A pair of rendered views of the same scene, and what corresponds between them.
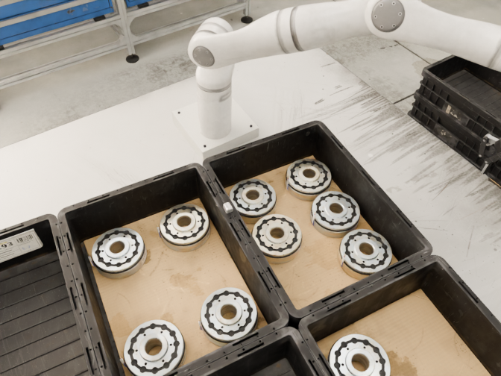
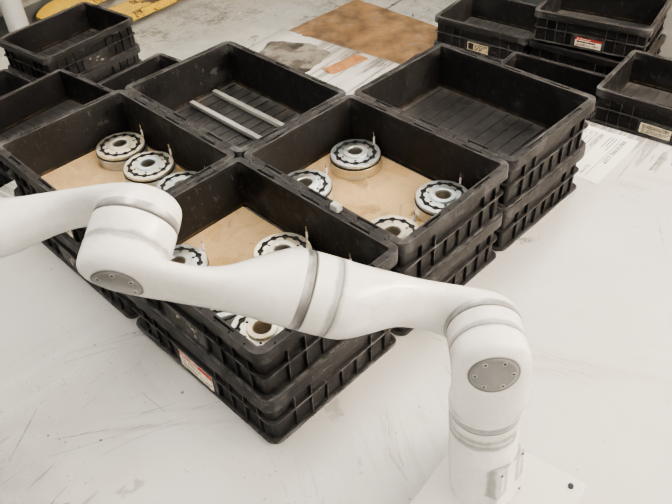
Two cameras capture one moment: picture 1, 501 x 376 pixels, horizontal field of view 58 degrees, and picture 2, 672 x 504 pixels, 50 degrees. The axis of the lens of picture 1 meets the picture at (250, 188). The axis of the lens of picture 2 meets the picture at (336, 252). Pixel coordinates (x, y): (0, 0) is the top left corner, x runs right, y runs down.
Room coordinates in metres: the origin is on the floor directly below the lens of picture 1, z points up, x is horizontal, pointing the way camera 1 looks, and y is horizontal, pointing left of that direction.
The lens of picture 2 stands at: (1.43, -0.23, 1.67)
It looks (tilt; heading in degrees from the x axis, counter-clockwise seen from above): 42 degrees down; 164
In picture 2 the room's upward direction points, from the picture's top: 4 degrees counter-clockwise
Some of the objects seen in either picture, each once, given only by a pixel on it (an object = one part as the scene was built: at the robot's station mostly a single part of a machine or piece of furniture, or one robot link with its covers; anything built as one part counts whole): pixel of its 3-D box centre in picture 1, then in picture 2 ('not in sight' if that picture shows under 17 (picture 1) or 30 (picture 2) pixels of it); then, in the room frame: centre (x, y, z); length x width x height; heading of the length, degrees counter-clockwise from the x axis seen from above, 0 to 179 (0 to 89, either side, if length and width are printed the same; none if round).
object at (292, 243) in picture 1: (276, 234); (282, 252); (0.52, -0.05, 0.86); 0.10 x 0.10 x 0.01
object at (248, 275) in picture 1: (168, 278); (373, 186); (0.41, 0.15, 0.87); 0.40 x 0.30 x 0.11; 27
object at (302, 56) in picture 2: not in sight; (289, 54); (-0.50, 0.24, 0.71); 0.22 x 0.19 x 0.01; 33
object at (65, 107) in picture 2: not in sight; (58, 166); (-0.72, -0.52, 0.37); 0.40 x 0.30 x 0.45; 123
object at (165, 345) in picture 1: (153, 347); (355, 151); (0.28, 0.16, 0.86); 0.05 x 0.05 x 0.01
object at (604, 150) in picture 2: not in sight; (556, 139); (0.20, 0.70, 0.70); 0.33 x 0.23 x 0.01; 33
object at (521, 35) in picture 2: not in sight; (493, 54); (-0.94, 1.19, 0.31); 0.40 x 0.30 x 0.34; 33
